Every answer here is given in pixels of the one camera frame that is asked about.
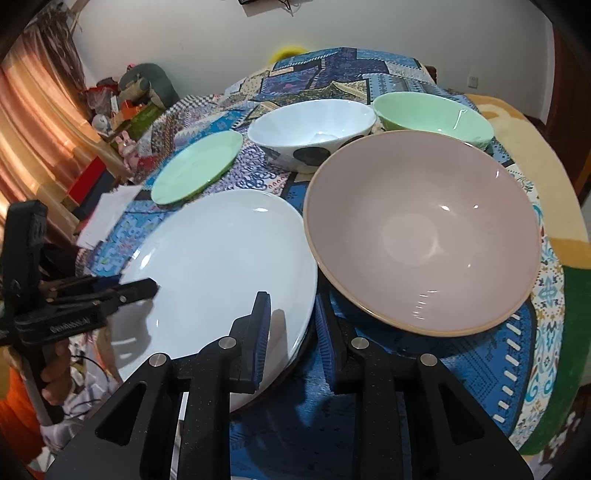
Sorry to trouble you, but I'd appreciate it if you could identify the patchwork patterned blanket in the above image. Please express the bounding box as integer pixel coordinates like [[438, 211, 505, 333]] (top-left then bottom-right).
[[86, 47, 566, 451]]

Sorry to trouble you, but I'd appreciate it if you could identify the pink bowl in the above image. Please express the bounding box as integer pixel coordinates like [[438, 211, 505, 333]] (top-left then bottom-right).
[[304, 131, 541, 337]]

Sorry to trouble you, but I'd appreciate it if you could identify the dark purple plate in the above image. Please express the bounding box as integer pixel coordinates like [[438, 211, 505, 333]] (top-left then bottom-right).
[[230, 306, 315, 416]]

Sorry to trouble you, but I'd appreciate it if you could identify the light green plate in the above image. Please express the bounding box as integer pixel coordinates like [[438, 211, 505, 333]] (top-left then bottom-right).
[[150, 130, 243, 206]]

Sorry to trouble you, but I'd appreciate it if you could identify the small black wall monitor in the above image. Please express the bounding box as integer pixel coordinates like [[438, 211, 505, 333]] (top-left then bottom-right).
[[238, 0, 300, 9]]

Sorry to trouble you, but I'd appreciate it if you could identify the yellow foam tube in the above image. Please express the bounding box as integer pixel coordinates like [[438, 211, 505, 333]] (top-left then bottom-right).
[[270, 45, 308, 63]]

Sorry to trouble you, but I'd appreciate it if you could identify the white bowl with spots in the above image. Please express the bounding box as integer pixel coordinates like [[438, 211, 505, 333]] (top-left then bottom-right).
[[247, 99, 377, 174]]

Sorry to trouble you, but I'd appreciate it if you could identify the yellow fleece blanket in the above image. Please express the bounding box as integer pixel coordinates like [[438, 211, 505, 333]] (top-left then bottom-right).
[[468, 94, 590, 458]]

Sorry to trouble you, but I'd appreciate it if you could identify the light green bowl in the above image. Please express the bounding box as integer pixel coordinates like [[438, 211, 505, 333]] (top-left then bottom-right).
[[372, 92, 495, 150]]

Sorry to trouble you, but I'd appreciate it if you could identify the green gift bag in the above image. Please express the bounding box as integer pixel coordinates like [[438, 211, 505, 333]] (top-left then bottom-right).
[[110, 103, 164, 141]]

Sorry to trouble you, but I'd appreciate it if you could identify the orange pink curtain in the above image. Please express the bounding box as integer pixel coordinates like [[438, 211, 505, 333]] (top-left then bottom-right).
[[1, 24, 127, 243]]

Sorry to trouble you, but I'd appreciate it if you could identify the white plate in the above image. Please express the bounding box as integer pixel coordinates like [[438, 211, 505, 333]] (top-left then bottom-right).
[[109, 190, 318, 390]]

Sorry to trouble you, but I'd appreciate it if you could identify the red box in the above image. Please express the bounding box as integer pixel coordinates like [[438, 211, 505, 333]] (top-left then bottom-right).
[[67, 156, 107, 205]]

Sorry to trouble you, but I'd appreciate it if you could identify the grey plush toy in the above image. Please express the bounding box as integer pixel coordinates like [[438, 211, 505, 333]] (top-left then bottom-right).
[[118, 63, 179, 110]]

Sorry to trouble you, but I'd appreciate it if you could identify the person's left hand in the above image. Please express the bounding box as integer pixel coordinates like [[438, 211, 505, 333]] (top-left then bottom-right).
[[41, 340, 72, 406]]

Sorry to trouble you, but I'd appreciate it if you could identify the pink bunny toy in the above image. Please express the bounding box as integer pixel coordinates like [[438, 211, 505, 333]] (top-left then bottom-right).
[[115, 130, 139, 171]]

